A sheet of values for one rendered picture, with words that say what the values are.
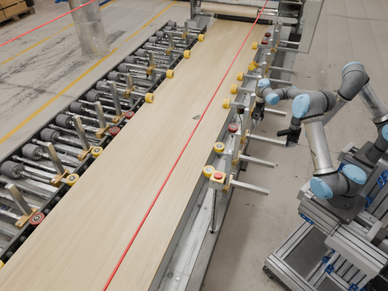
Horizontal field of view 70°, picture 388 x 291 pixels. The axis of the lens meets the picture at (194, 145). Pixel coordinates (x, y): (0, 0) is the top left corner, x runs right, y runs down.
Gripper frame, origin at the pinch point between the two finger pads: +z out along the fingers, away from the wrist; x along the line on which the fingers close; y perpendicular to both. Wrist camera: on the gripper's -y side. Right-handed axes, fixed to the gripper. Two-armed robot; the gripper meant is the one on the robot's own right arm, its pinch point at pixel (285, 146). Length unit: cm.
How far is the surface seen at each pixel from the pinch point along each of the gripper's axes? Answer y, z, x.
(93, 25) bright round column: -340, 28, 227
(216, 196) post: -33, -24, -82
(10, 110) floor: -363, 83, 40
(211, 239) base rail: -33, 13, -87
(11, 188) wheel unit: -141, -26, -116
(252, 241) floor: -6, 83, -40
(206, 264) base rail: -30, 13, -103
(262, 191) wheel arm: -9, -2, -51
